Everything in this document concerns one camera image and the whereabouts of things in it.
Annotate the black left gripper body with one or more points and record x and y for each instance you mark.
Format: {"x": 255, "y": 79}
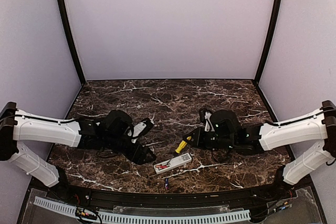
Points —
{"x": 131, "y": 155}

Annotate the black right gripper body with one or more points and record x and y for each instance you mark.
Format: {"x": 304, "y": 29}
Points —
{"x": 206, "y": 142}

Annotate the yellow handled screwdriver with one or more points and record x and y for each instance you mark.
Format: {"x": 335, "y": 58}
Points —
{"x": 180, "y": 147}

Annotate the white button remote control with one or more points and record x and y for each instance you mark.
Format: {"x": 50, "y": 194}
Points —
{"x": 174, "y": 163}

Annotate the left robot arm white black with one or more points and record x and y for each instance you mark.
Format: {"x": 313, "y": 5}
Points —
{"x": 115, "y": 132}

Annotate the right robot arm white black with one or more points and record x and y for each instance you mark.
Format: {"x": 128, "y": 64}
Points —
{"x": 223, "y": 131}

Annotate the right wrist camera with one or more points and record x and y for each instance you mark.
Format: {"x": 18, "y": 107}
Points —
{"x": 205, "y": 115}

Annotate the white slotted cable duct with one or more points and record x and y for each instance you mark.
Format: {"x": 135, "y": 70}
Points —
{"x": 144, "y": 215}

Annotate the right black frame post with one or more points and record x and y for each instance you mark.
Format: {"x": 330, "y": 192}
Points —
{"x": 268, "y": 41}

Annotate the black frame post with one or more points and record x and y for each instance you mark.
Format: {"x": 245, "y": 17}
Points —
{"x": 70, "y": 41}
{"x": 268, "y": 41}

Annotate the left black frame post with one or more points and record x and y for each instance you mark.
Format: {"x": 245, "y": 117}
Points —
{"x": 70, "y": 41}

